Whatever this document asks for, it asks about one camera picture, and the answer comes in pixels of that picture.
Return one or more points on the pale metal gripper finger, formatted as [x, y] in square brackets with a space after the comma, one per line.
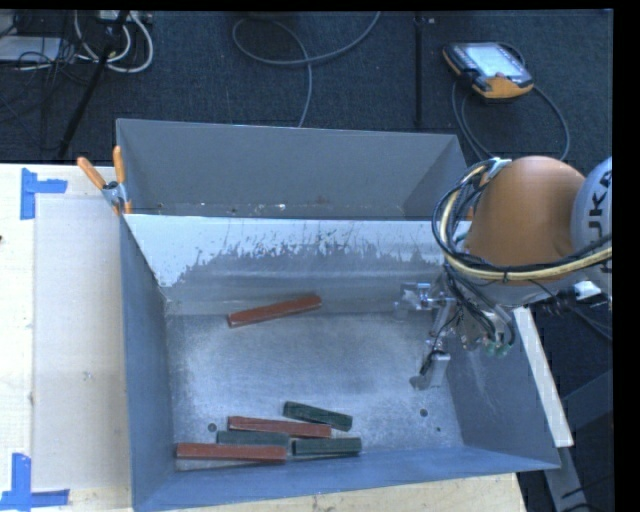
[412, 299]
[434, 372]

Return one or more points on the dark green flat block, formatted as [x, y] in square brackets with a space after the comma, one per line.
[252, 438]
[318, 416]
[326, 446]

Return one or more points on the grey metal bin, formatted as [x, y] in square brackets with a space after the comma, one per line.
[300, 370]

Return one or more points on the red-brown flat block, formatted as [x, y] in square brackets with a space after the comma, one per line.
[280, 427]
[231, 451]
[274, 311]

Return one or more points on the black cylinder on white bracket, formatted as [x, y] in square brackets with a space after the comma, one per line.
[586, 291]

